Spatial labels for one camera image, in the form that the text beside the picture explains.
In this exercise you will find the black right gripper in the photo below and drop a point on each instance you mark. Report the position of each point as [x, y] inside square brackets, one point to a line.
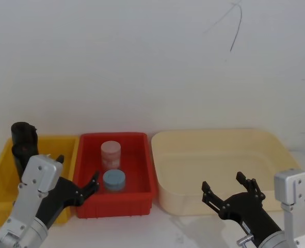
[247, 211]

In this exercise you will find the red plastic bin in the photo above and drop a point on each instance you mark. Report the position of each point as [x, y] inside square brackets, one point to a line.
[136, 165]

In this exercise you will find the cream plastic tub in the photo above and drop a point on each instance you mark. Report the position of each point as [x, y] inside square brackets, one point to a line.
[219, 160]

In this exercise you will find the yellow plastic bin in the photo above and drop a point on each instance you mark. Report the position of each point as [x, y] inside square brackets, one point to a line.
[2, 186]

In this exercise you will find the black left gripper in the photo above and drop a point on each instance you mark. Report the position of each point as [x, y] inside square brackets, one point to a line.
[56, 199]

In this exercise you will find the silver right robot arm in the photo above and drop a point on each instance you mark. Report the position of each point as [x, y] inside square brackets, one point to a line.
[291, 186]

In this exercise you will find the blue lidded jar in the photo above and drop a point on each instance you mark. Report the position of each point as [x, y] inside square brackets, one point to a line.
[113, 179]

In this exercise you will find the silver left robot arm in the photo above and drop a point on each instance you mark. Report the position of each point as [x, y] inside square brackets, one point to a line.
[38, 173]

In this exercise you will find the pink lidded jar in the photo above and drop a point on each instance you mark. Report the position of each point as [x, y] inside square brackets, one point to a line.
[111, 155]

